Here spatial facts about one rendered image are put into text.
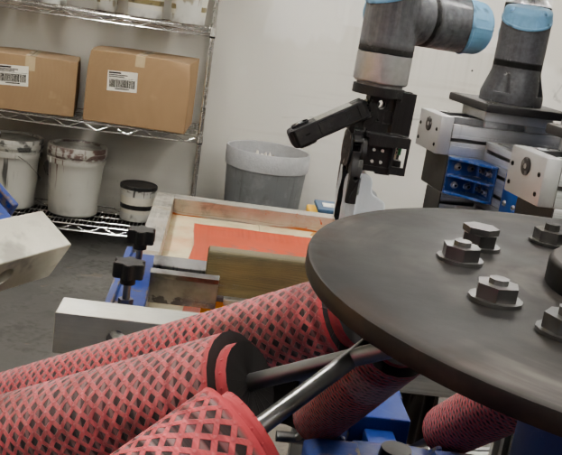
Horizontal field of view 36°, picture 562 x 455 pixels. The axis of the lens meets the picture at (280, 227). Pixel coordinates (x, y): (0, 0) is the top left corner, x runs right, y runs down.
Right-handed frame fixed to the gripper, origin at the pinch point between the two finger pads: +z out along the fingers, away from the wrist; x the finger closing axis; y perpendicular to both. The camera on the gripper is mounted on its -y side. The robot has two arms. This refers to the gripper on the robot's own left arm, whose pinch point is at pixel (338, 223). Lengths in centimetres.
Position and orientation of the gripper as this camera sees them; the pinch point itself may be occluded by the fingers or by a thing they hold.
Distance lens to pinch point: 122.2
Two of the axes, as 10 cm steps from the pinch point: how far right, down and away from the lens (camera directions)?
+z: -1.6, 9.6, 2.4
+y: 9.8, 1.4, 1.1
